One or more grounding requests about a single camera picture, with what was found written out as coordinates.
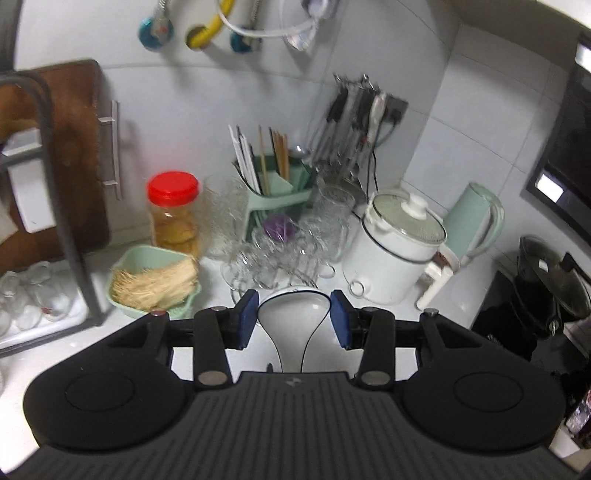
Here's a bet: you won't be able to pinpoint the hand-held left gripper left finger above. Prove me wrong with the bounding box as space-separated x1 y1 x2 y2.
111 290 260 389

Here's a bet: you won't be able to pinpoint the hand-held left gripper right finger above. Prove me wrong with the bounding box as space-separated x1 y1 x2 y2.
330 291 481 389

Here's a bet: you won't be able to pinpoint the white ceramic spoon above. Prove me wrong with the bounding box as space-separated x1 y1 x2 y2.
256 286 333 372

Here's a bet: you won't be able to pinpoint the row of hanging kitchen utensils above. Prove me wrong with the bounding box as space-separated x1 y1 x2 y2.
307 76 389 185

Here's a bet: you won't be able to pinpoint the set of stemmed glasses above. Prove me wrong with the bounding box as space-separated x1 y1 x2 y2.
226 208 352 291

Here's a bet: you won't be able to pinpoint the white electric cooker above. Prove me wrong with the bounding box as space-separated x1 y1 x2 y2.
342 189 448 305

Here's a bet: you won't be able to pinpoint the purple round lid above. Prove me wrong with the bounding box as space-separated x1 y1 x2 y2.
263 213 296 243

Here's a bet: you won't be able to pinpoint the bundle of dried beige strips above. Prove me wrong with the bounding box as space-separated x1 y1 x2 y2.
111 258 199 311

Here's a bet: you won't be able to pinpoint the textured glass pitcher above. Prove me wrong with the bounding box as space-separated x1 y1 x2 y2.
318 185 357 259
203 175 250 260

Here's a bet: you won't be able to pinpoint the small white patterned cup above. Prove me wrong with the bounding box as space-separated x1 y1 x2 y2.
416 244 462 311

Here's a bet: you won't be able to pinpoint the green plastic basket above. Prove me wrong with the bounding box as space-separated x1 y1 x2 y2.
107 244 203 321

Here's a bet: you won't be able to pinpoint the red-lidded plastic jar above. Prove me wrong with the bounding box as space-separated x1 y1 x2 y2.
147 172 201 259

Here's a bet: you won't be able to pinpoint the green utensil holder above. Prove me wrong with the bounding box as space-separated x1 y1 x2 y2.
233 164 319 241

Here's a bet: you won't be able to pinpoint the mint green kettle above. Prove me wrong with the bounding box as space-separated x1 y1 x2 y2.
445 182 505 268

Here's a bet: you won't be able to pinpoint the black pot with lid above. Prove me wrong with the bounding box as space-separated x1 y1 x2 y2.
517 235 591 337

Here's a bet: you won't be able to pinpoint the wooden cutting board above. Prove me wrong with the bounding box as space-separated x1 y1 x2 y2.
0 59 123 273

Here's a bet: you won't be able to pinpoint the black range hood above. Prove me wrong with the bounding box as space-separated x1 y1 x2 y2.
524 41 591 236

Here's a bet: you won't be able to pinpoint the wire glass rack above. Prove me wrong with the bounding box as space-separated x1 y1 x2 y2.
222 251 334 296

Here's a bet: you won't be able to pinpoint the black power cable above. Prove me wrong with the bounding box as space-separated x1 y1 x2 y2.
365 138 385 191

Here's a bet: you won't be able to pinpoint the dark wall power outlet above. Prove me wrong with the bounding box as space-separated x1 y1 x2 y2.
369 95 409 148

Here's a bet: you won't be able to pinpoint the black dish rack frame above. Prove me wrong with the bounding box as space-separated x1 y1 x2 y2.
0 71 105 326

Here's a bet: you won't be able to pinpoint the blue wall valve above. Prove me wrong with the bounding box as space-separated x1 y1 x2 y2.
229 32 262 55
139 16 175 49

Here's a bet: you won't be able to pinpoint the white cable adapter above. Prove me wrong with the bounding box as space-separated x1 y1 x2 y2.
284 21 320 52

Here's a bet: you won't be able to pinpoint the yellow hose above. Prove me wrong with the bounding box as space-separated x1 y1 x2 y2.
185 0 236 49

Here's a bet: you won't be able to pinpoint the white power cable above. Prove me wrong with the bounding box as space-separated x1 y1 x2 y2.
217 0 319 43

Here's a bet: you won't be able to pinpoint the white wall plug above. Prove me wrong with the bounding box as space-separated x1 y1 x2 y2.
302 0 342 19

